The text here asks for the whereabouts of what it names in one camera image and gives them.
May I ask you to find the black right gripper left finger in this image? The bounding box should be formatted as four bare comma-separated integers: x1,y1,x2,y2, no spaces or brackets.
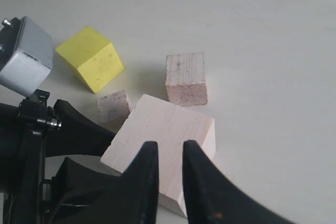
107,141,159,223

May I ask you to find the large natural wooden cube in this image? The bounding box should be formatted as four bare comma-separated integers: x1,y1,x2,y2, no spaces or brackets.
101,94,216,217

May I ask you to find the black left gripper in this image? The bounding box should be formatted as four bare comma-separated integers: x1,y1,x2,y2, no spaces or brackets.
1,91,131,223

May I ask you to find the yellow painted wooden cube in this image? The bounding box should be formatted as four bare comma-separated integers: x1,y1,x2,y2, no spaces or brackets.
56,26,124,93

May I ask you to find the medium natural wooden cube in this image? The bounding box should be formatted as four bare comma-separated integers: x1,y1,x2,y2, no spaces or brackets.
165,52,208,106

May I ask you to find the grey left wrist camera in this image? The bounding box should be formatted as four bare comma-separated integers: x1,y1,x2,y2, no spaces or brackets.
1,16,54,97

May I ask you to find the small natural wooden cube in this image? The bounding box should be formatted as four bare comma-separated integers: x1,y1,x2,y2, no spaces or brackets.
96,90,131,124

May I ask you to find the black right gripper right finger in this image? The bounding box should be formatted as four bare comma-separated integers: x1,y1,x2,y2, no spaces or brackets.
183,140,292,223

